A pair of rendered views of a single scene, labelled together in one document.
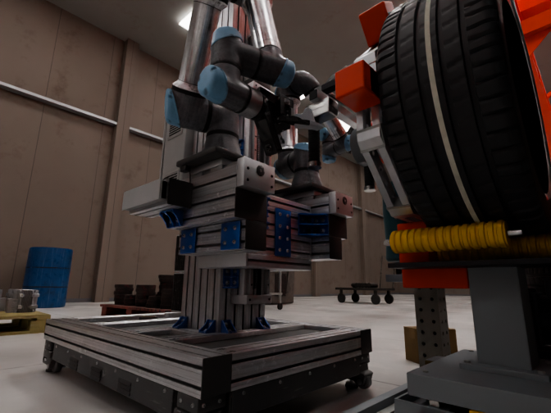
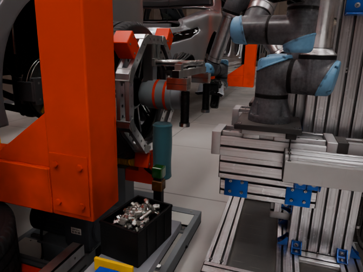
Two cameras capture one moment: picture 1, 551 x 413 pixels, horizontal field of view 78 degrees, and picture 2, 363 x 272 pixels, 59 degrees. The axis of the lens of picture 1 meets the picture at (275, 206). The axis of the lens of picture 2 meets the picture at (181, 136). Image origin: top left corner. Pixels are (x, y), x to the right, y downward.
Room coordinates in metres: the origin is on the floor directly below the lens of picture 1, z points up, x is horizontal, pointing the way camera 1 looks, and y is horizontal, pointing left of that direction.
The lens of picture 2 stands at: (2.39, -0.92, 1.06)
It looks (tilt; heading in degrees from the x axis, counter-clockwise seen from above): 15 degrees down; 155
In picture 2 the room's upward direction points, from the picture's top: 1 degrees clockwise
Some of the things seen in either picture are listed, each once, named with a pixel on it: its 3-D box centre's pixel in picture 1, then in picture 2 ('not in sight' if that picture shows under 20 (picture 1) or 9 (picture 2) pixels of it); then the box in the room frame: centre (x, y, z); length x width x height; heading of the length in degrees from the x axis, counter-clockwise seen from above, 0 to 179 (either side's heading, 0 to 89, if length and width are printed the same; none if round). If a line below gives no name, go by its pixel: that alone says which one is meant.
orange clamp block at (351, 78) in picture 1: (358, 88); not in sight; (0.70, -0.19, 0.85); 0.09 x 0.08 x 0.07; 136
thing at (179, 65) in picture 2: not in sight; (166, 56); (1.09, -0.38, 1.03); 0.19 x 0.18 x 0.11; 46
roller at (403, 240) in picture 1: (444, 238); not in sight; (0.78, -0.39, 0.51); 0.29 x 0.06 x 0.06; 46
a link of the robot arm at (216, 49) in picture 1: (233, 56); (220, 68); (0.73, 0.11, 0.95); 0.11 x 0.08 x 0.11; 119
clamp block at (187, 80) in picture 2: not in sight; (178, 83); (1.20, -0.37, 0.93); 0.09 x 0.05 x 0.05; 46
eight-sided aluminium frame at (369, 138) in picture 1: (412, 132); (150, 93); (0.94, -0.40, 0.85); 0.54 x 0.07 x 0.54; 136
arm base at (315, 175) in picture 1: (306, 181); (270, 106); (1.49, -0.14, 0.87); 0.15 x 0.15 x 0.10
